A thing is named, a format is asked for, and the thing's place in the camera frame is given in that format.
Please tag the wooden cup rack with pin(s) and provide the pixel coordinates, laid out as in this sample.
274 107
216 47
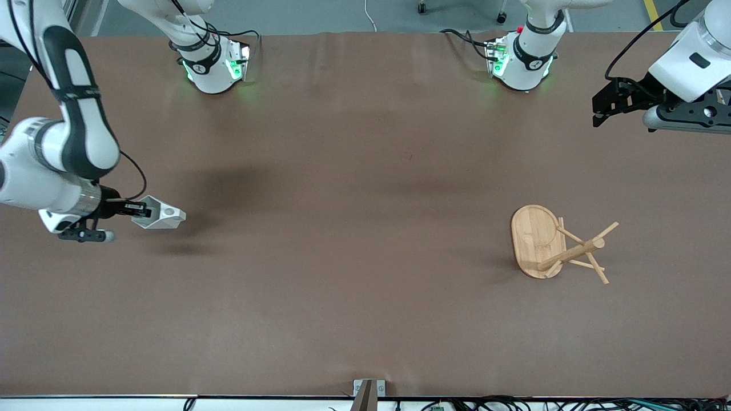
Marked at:
534 240

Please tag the white angular cup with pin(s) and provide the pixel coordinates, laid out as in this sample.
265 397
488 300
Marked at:
165 217

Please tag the black caster wheel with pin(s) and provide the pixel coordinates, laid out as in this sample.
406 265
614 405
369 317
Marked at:
501 18
422 7

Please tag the white table frame rail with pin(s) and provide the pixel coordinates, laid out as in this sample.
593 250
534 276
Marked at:
114 404

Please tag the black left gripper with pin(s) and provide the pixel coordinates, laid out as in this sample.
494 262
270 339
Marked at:
635 95

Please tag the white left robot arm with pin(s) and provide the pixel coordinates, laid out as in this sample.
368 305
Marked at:
531 63

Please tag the aluminium diagonal strut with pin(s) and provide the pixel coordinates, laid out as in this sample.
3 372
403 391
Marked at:
85 14

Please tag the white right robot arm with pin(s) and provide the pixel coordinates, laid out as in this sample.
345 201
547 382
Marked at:
80 114

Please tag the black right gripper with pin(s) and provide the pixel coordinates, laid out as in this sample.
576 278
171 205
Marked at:
110 207

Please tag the metal table edge bracket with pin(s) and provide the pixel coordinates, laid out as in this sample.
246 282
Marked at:
358 387

